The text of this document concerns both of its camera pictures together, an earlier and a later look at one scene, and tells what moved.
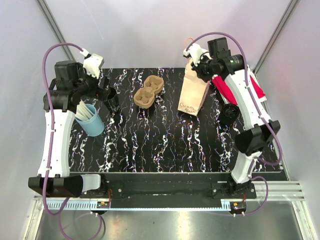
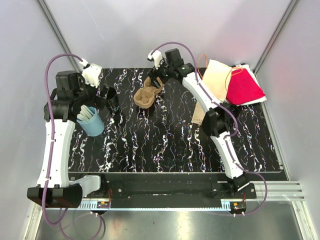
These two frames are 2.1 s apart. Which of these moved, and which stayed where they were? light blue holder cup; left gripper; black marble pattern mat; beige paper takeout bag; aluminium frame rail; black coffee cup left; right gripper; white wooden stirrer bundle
Moved: beige paper takeout bag; left gripper; right gripper
Stayed: white wooden stirrer bundle; aluminium frame rail; light blue holder cup; black coffee cup left; black marble pattern mat
